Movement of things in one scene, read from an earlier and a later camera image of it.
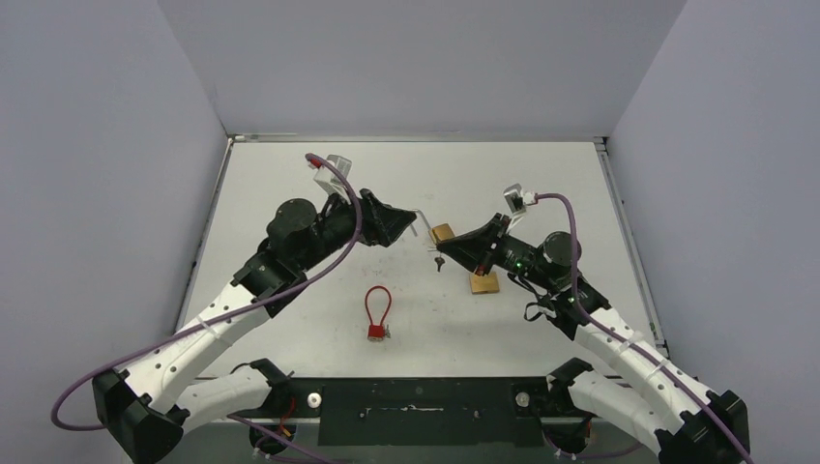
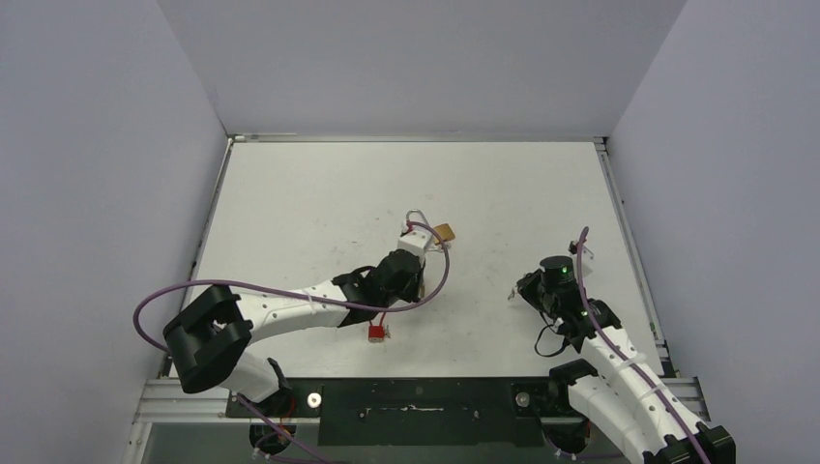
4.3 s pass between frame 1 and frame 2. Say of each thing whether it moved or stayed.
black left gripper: moved
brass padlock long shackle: stayed
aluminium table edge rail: stayed
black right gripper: moved
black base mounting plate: stayed
